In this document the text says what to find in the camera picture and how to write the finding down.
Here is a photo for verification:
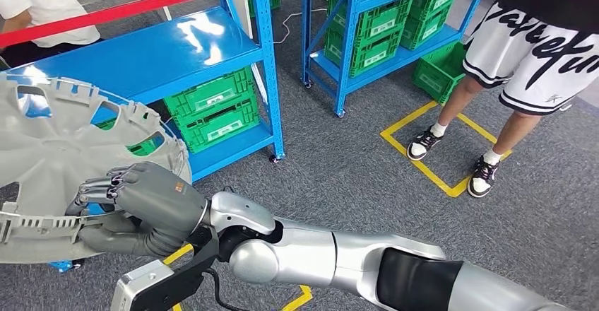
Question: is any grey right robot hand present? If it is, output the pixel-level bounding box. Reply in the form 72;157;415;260
65;161;209;258

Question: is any grey plastic wheel hubcap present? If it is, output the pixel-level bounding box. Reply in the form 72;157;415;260
0;72;193;265

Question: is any blue metal shelf rack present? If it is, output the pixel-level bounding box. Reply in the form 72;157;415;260
6;0;286;274
299;0;494;118

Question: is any yellow floor tape square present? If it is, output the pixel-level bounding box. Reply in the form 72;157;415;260
161;243;314;311
379;100;514;199

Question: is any person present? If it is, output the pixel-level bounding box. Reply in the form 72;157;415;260
405;0;599;200
0;0;102;69

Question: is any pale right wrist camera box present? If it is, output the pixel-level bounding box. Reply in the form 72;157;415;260
109;226;221;311

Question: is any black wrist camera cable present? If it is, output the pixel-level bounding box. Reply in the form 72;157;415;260
203;267;247;311

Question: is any white floor cable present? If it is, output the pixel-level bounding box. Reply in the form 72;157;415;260
273;8;328;45

